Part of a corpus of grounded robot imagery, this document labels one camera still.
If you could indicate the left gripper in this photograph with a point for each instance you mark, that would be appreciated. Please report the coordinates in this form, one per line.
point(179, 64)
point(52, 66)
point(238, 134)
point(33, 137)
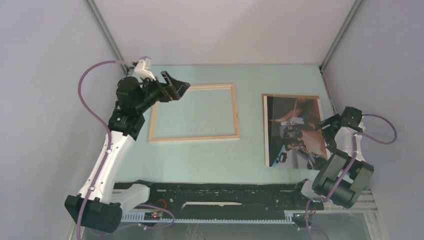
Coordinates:
point(168, 93)

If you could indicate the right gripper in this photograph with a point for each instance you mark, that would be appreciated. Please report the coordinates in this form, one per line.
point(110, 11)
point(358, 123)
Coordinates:
point(331, 143)

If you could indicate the printed photo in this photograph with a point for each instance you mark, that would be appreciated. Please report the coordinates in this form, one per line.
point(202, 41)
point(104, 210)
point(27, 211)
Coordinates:
point(294, 132)

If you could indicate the wooden picture frame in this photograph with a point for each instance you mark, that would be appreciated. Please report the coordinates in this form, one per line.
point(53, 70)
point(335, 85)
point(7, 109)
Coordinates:
point(207, 112)

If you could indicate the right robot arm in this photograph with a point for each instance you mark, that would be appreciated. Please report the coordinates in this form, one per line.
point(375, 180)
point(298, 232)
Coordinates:
point(345, 174)

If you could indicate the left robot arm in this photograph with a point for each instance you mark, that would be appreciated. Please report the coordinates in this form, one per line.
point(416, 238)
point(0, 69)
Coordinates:
point(94, 206)

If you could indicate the right corner metal profile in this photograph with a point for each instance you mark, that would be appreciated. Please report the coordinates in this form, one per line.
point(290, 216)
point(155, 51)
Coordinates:
point(347, 22)

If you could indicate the corner metal profile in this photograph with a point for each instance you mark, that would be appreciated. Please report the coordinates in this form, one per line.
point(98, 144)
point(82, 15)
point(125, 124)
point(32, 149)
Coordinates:
point(104, 29)
point(347, 22)

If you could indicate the brown backing board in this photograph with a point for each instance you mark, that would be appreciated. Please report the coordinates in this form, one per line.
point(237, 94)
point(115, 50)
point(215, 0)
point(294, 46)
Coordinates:
point(291, 96)

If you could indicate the left corner metal profile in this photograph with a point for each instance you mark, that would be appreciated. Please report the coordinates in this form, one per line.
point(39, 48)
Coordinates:
point(104, 29)

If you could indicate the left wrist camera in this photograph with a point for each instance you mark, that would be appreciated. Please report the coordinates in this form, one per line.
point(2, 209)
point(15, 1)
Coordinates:
point(143, 69)

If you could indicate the aluminium rail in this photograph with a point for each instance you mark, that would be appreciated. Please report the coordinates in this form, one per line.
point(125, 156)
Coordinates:
point(364, 200)

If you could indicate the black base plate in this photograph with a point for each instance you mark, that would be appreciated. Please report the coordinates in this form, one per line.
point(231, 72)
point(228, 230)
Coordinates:
point(198, 214)

